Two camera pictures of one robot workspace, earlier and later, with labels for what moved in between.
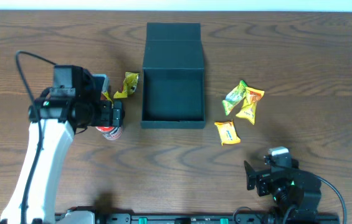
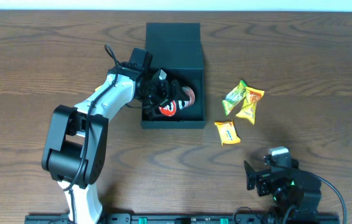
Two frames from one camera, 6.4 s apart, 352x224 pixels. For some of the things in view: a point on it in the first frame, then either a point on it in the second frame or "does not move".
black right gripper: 261,182 does not move
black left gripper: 117,112 -> 162,91
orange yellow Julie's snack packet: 248,110 does not move
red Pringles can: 106,131 -> 170,109
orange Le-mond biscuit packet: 227,133 does not move
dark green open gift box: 173,77 does not move
